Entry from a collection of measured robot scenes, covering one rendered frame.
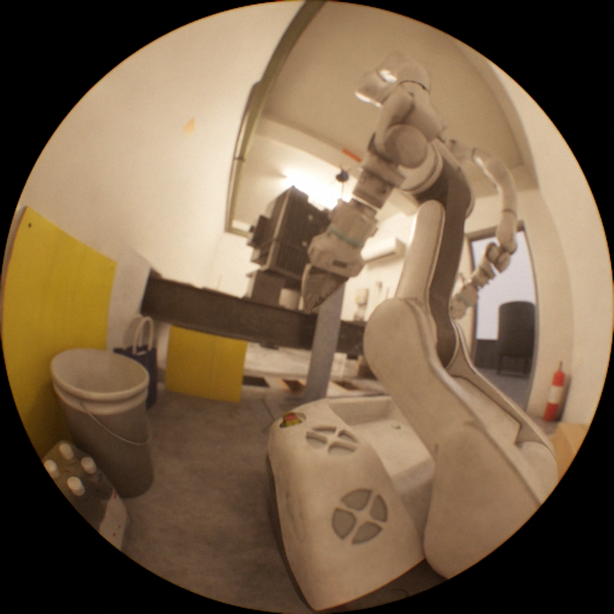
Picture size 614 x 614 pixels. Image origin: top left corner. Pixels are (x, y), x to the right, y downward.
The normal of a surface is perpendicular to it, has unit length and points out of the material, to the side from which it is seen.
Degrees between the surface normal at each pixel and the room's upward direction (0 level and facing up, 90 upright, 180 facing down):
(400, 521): 38
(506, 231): 85
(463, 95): 180
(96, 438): 94
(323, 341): 90
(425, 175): 113
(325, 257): 139
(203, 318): 90
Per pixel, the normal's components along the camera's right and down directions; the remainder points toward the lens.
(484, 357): -0.88, -0.22
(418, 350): -0.77, -0.35
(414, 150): 0.06, 0.77
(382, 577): 0.34, -0.81
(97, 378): 0.91, 0.06
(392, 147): -0.30, 0.75
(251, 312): 0.43, -0.04
